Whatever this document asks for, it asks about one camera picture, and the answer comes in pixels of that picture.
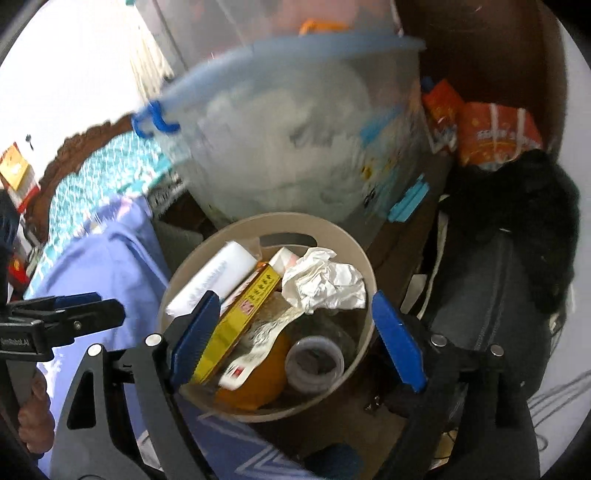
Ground blue printed bedsheet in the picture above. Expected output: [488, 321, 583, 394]
[23, 194, 324, 480]

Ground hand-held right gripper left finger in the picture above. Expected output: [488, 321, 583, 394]
[50, 291, 221, 480]

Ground red orange package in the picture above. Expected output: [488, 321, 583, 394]
[420, 78, 465, 155]

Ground black fuzzy cloth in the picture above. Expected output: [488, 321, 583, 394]
[445, 150, 580, 315]

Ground thin grey cables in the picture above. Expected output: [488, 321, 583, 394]
[526, 369, 591, 453]

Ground person's left hand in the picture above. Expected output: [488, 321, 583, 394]
[18, 369, 56, 455]

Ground white tissue pack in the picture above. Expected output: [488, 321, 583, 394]
[165, 241, 259, 319]

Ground brown wooden cabinet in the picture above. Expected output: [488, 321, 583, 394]
[397, 0, 568, 153]

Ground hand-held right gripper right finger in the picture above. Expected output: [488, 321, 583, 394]
[372, 291, 541, 480]

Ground beige round bin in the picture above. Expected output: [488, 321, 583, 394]
[157, 212, 376, 423]

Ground clear plastic bottle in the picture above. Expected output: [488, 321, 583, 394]
[284, 323, 352, 393]

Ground white paper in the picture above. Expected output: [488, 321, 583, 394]
[281, 248, 368, 315]

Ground black leather bag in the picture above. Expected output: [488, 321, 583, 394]
[422, 235, 555, 402]

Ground yellow cardboard box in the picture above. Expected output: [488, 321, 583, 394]
[189, 262, 283, 385]

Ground orange striped package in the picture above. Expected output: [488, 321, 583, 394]
[457, 102, 543, 171]

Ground white red-label wrapper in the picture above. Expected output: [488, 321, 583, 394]
[217, 307, 305, 391]

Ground clear storage box teal lid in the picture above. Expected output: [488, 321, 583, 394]
[127, 0, 402, 70]

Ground clear storage box blue lid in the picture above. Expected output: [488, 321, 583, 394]
[131, 34, 432, 245]

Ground carved wooden headboard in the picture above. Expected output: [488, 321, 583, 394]
[23, 113, 139, 241]

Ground red yellow wall calendar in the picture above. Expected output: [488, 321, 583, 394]
[0, 143, 40, 213]

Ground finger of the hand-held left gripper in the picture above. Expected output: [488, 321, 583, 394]
[7, 292, 102, 319]
[44, 299, 126, 347]

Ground teal patterned quilt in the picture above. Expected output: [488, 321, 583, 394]
[23, 136, 181, 287]

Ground orange peel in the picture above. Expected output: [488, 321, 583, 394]
[215, 330, 291, 412]

